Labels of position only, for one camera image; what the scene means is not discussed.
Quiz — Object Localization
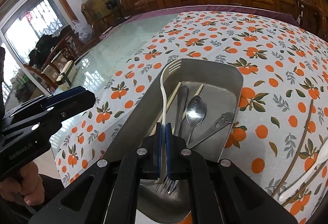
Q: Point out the metal fork smiley handle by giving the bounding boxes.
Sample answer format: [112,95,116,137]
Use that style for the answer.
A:
[155,112,235,195]

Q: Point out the white plastic fork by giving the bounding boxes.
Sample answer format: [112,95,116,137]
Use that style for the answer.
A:
[155,59,182,185]

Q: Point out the dark brown chopstick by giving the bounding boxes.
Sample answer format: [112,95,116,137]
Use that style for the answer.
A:
[281,161,327,207]
[270,98,314,197]

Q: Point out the large white plastic spoon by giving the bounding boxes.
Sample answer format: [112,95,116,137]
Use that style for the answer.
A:
[278,140,328,202]

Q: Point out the person's left hand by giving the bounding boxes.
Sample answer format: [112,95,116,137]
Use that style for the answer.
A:
[1,161,44,206]

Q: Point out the cream and black remote box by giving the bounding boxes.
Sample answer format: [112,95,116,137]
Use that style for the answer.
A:
[56,60,77,90]

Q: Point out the wooden dining chair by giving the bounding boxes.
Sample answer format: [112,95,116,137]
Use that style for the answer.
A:
[23,30,83,89]

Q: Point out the rectangular metal tray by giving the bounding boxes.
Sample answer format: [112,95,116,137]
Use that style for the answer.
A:
[102,58,244,224]

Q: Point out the window with grille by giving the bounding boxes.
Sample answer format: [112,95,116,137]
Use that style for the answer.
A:
[1,0,72,65]

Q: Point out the orange print white tablecloth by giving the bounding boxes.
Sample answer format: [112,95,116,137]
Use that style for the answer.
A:
[56,10,327,223]

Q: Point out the purple sofa cushion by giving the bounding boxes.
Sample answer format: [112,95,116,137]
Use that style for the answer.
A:
[125,5,300,27]

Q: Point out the carved wooden armchair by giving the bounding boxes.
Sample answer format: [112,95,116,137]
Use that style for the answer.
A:
[297,0,327,41]

